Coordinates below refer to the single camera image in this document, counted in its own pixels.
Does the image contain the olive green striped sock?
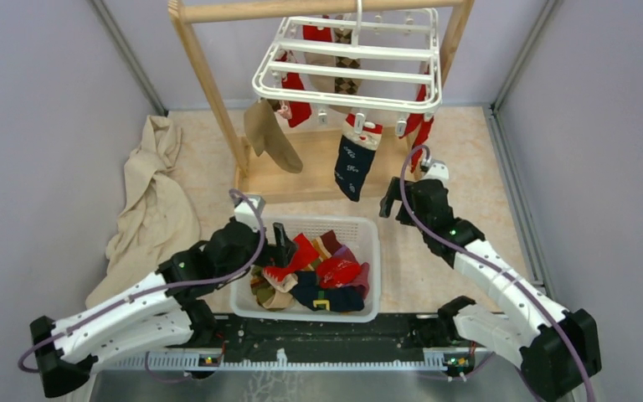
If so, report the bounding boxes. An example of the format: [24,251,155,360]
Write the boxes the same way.
[249,266,292,312]

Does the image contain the black santa belt sock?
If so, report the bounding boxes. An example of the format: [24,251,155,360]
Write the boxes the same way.
[289,271,365,313]

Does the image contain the white perforated plastic basket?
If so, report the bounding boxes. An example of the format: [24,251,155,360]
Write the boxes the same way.
[229,214,382,323]

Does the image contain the red snowflake pattern sock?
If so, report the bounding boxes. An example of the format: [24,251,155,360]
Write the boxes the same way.
[316,257,353,289]

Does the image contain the wooden hanger rack frame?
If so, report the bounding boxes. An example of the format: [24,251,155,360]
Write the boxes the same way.
[168,1,473,203]

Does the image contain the maroon purple sock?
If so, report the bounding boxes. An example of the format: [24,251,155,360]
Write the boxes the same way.
[333,245,370,299]

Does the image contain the brown argyle sock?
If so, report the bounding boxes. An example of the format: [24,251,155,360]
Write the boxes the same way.
[333,28,363,95]

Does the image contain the white plastic clip hanger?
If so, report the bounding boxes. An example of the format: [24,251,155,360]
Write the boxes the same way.
[251,8,442,136]

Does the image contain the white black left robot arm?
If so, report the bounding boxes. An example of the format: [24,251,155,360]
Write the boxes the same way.
[29,219,299,398]

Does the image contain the navy patterned sock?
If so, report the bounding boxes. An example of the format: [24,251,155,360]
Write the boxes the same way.
[333,114,383,202]

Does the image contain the tan brown sock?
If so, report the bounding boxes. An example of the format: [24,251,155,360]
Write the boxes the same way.
[244,99,303,174]

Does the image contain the beige crumpled cloth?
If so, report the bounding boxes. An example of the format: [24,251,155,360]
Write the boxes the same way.
[85,116,200,308]

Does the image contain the red christmas sock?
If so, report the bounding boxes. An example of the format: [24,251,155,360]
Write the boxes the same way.
[276,49,314,129]

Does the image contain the small pink sock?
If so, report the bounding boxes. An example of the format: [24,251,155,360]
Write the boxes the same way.
[270,100,292,120]

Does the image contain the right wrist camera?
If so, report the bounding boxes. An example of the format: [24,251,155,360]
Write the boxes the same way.
[419,158,450,184]

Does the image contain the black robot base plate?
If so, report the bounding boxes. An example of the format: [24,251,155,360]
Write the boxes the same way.
[171,313,471,363]

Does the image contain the white slotted cable duct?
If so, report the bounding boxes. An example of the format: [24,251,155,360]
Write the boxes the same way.
[108,349,447,372]

